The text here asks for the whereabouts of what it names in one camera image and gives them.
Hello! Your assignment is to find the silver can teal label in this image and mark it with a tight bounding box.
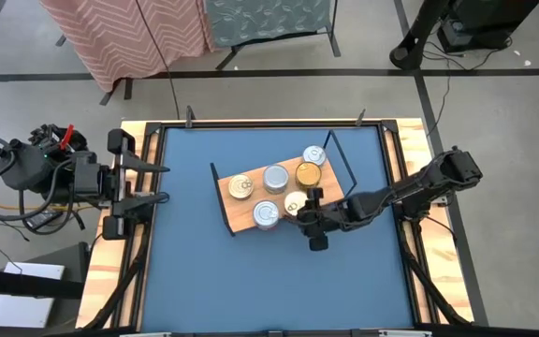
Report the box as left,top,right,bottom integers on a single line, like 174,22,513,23
301,144,328,168

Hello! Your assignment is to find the black aluminium table frame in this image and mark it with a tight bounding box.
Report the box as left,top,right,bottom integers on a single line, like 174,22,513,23
80,106,475,337

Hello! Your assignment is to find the black tower stand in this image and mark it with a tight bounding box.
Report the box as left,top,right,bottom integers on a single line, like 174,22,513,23
389,0,453,70

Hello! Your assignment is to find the black metal cloth rack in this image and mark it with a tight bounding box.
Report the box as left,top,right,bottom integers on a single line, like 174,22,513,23
215,0,342,71
55,35,134,106

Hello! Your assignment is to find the black computer case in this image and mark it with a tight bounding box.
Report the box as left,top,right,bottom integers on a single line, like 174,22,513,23
436,0,539,53

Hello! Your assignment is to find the black beam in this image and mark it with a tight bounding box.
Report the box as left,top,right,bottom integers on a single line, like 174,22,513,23
0,266,86,300

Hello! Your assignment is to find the thin black hanging cable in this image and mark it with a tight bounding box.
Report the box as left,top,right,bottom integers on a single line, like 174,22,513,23
134,0,182,121

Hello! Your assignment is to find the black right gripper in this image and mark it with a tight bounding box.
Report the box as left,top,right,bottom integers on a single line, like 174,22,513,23
287,186,356,253

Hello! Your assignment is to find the green leaf-print cloth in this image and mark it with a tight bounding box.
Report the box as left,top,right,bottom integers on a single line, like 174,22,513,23
203,0,334,49

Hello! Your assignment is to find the red tape tag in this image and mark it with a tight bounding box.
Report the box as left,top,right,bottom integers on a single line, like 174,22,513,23
60,124,75,151

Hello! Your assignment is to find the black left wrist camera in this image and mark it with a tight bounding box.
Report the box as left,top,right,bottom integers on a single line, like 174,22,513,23
71,152,103,207

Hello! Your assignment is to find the black power brick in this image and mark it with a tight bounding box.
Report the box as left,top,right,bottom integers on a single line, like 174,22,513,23
23,209,66,232

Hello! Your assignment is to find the small silver can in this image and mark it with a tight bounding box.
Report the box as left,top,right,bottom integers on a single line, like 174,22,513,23
252,199,281,228

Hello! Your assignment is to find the beige-lid can blue pink label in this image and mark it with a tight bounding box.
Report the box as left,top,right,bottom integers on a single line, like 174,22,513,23
227,173,255,201

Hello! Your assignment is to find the pink chevron cloth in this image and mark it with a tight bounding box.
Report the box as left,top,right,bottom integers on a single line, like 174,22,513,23
39,0,214,94

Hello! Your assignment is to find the pull-tab can blue red label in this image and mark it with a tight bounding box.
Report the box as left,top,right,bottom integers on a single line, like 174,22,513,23
283,190,310,218

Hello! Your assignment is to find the wooden shelf black wire frame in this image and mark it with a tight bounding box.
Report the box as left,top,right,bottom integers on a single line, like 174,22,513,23
210,129,358,237

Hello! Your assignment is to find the silver can Bumble Bee label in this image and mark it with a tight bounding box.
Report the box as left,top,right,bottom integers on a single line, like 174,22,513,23
262,163,290,191

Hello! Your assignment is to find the white flat box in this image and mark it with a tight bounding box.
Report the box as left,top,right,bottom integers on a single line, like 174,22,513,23
0,260,66,329

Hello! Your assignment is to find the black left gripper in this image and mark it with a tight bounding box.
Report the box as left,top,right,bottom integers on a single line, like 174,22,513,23
99,128,171,241

